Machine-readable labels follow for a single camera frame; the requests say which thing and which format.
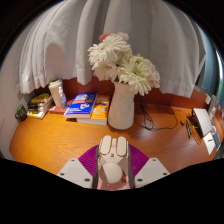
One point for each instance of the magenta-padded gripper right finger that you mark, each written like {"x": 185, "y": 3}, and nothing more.
{"x": 150, "y": 171}

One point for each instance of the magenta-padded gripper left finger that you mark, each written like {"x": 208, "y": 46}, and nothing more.
{"x": 75, "y": 171}

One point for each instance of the white computer mouse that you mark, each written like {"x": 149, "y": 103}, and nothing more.
{"x": 112, "y": 155}

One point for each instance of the dark red book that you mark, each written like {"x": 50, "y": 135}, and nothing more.
{"x": 57, "y": 110}

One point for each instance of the orange book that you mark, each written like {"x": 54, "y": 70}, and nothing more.
{"x": 100, "y": 111}

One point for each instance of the white and yellow book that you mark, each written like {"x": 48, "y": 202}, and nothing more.
{"x": 36, "y": 114}

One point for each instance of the white ceramic vase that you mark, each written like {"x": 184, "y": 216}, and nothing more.
{"x": 121, "y": 108}

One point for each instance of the clear spray bottle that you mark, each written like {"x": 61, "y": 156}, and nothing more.
{"x": 63, "y": 100}

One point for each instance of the white flat tablet device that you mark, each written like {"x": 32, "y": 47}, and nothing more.
{"x": 202, "y": 120}

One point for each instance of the dark green-lined mug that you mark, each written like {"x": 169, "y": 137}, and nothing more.
{"x": 21, "y": 114}

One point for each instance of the black and yellow book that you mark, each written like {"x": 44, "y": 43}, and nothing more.
{"x": 40, "y": 98}

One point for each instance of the cream tumbler with lid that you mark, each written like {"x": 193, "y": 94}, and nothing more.
{"x": 54, "y": 91}

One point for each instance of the white flower bouquet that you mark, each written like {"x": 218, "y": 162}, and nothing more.
{"x": 123, "y": 63}

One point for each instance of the dark framed window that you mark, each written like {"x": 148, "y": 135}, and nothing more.
{"x": 213, "y": 66}

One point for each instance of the white pleated curtain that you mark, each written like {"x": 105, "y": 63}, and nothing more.
{"x": 66, "y": 40}

